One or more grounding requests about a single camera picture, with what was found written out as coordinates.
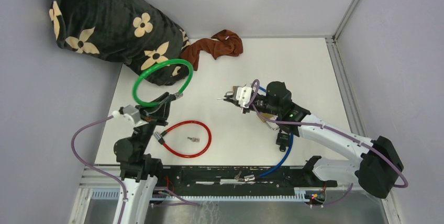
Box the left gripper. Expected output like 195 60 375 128
132 91 172 153

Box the green cable lock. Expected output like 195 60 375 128
132 59 194 107

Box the red cable lock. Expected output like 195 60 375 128
153 120 212 159

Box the blue cable lock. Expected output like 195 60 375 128
234 84 294 182

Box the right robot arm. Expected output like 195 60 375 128
222 80 409 199

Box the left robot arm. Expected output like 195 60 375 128
113 92 175 223

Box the loose silver key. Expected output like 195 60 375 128
187 137 200 143

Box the brass padlock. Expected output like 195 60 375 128
260 113 279 131

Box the brown towel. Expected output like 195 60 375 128
180 29 243 71

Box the black padlock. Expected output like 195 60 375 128
275 131 291 152

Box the black floral plush blanket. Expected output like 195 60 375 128
49 0 190 75

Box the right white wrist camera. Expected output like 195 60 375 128
233 86 253 108

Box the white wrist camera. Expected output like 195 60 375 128
233 86 253 108
111 105 147 127

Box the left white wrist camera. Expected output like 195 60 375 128
111 105 147 127

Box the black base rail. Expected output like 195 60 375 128
156 165 338 196

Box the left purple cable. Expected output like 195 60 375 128
71 116 128 224

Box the aluminium frame rail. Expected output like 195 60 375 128
325 0 394 191

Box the white cable duct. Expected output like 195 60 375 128
91 188 309 203

